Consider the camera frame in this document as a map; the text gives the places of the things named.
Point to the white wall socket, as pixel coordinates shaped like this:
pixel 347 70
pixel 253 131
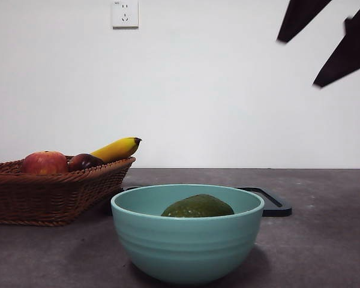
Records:
pixel 125 15

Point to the brown wicker basket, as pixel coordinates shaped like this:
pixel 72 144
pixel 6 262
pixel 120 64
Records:
pixel 48 198

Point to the dark red plum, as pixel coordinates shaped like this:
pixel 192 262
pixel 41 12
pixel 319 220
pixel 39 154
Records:
pixel 84 163

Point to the teal ceramic bowl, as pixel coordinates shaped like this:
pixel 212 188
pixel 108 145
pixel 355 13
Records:
pixel 186 249

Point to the black rectangular tray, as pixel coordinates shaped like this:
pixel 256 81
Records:
pixel 280 210

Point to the yellow banana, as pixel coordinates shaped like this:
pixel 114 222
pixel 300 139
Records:
pixel 117 150

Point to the red apple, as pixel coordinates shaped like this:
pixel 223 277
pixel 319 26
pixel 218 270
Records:
pixel 45 162

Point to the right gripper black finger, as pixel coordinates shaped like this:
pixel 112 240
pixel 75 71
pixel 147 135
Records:
pixel 303 18
pixel 351 51

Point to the green avocado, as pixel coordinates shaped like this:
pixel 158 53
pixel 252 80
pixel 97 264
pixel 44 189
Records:
pixel 198 207

